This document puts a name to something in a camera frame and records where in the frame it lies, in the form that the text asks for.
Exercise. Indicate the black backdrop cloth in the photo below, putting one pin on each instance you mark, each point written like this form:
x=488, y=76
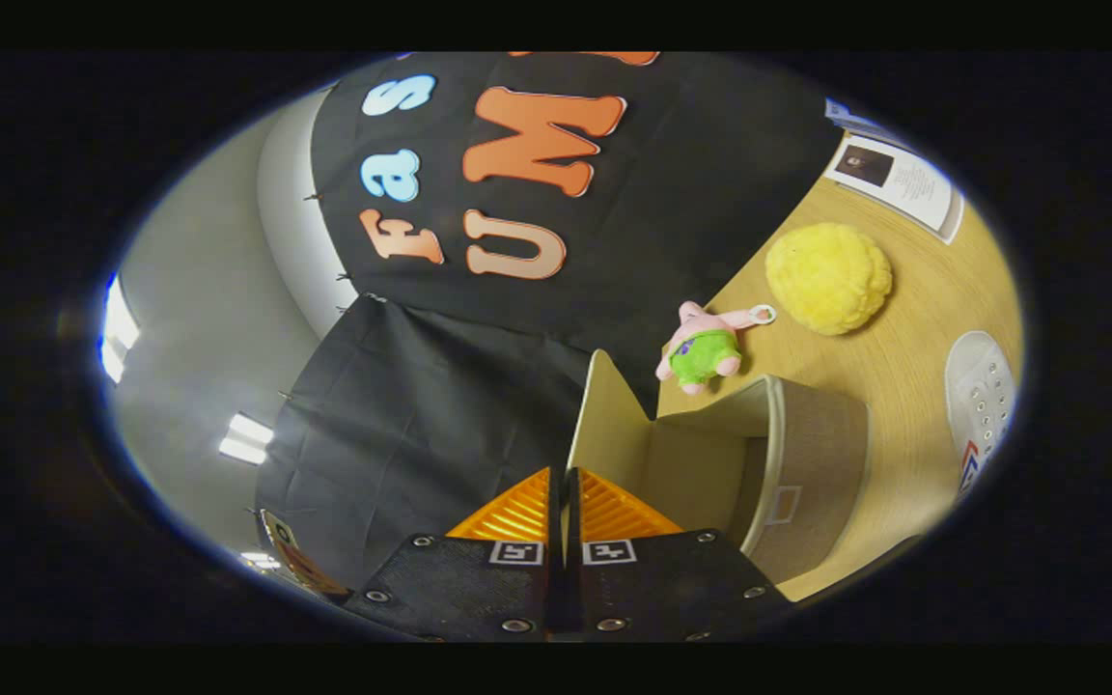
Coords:
x=440, y=415

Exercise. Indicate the ceiling light panel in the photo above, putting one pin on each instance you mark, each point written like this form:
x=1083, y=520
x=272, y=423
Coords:
x=245, y=439
x=117, y=333

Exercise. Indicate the yellow round plush toy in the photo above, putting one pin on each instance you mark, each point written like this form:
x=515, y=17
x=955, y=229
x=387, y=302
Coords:
x=828, y=278

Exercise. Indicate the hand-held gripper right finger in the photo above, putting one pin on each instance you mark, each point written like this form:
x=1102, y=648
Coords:
x=653, y=589

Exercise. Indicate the white striped canvas shoe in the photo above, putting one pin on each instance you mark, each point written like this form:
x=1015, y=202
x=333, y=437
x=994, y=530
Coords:
x=983, y=405

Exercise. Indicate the beige fabric storage box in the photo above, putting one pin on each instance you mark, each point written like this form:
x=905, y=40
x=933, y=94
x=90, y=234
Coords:
x=807, y=463

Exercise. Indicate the white book with dark photo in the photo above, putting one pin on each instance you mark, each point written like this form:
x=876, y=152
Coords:
x=903, y=183

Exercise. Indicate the brown printed card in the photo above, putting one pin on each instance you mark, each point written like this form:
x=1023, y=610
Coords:
x=305, y=565

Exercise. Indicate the pink and green plush toy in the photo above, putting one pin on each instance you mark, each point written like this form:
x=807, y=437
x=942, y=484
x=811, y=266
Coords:
x=701, y=352

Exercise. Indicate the blue cover book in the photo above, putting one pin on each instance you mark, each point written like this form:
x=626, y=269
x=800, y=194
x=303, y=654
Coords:
x=850, y=118

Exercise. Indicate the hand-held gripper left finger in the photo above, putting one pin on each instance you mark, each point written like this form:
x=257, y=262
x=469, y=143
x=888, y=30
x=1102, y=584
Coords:
x=479, y=589

